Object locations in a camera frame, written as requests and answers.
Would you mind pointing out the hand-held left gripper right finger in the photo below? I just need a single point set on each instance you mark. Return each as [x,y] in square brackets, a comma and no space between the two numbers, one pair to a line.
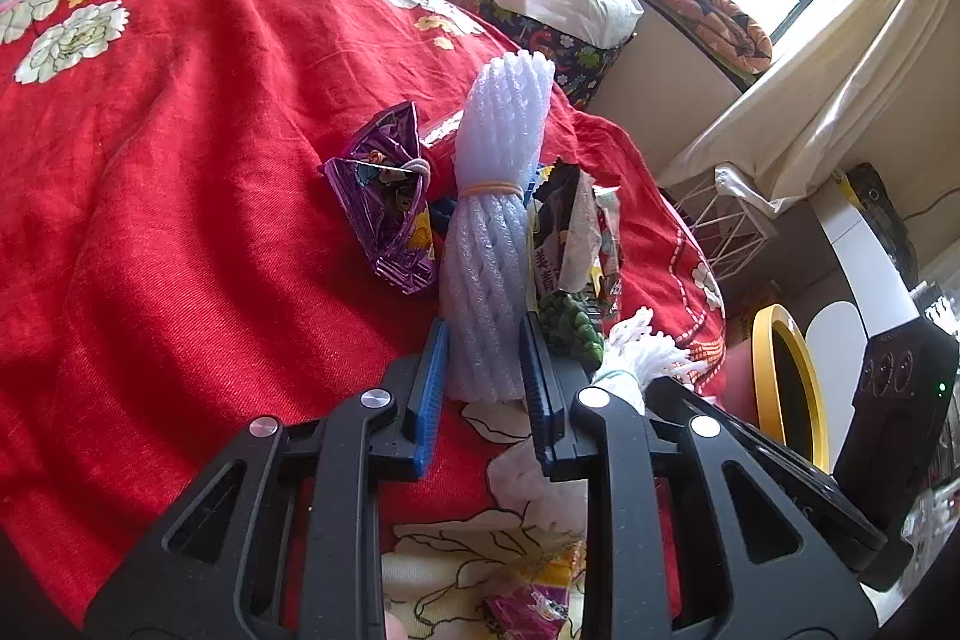
[534,377]

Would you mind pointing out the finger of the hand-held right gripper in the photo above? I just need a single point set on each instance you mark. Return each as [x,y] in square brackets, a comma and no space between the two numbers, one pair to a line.
[825,497]

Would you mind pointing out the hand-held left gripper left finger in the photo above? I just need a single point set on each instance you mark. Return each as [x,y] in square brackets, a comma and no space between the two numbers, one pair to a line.
[429,400]

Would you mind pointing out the green pea snack wrapper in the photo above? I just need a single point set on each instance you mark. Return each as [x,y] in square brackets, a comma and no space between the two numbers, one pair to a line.
[570,280]

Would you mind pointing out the frayed white foam net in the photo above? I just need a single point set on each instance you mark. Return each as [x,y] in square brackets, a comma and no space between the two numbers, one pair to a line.
[645,355]

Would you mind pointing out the yellow rimmed bin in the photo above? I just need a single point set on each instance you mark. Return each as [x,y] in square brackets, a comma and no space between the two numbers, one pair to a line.
[763,377]

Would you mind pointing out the white foam net bundle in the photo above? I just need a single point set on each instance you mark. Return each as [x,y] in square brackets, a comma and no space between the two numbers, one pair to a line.
[487,250]

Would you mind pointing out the person's left hand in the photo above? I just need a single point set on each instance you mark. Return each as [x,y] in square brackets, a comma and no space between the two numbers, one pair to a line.
[396,629]

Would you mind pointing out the white chair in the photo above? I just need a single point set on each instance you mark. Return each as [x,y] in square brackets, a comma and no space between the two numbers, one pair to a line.
[832,325]

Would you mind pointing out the flat white foam net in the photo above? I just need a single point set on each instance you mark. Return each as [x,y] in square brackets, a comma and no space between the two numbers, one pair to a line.
[536,490]

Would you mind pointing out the white desk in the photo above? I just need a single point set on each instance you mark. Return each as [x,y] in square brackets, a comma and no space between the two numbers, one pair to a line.
[862,257]

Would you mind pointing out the black device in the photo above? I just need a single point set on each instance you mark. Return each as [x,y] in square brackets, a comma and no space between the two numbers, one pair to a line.
[877,197]

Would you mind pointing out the yellow purple snack wrapper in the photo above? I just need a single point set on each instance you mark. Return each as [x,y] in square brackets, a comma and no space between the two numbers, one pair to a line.
[536,591]

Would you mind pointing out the red floral blanket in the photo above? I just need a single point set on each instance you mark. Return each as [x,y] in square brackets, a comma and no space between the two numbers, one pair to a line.
[187,235]

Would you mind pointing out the dinosaur print storage bag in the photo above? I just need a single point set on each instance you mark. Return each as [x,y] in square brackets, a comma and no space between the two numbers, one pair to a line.
[570,59]

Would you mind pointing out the cream curtain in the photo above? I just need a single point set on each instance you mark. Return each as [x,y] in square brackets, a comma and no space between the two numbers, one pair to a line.
[847,63]

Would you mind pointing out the white plastic bag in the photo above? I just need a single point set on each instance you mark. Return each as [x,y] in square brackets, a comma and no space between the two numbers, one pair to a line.
[577,3]

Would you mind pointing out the orange patterned quilt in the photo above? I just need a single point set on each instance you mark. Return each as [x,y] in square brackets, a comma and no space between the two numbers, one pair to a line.
[720,18]

